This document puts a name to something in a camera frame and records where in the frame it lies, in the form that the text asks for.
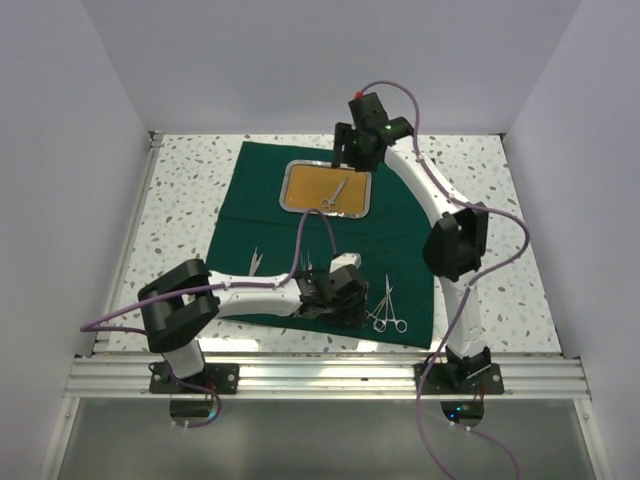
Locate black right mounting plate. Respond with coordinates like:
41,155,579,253
422,363,505,396

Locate dark green surgical cloth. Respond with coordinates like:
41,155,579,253
206,142,434,348

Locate steel hemostat clamp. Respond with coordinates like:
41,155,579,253
367,292,391,333
384,275,408,334

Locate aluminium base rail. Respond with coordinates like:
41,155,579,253
63,352,591,400

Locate black mounting plate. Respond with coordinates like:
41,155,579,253
148,362,240,395
422,363,505,396

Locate steel surgical scissors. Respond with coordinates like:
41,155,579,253
320,177,348,211

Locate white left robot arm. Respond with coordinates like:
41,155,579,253
138,253,368,393

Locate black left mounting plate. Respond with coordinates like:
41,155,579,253
148,362,240,395

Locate steel scalpel handle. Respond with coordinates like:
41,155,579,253
249,254,263,276
249,248,260,276

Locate steel instrument tray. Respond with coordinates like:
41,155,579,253
277,159,375,221

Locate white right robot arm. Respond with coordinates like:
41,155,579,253
332,93,491,393

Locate yellow tray liner mat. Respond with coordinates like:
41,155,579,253
283,166,370,214

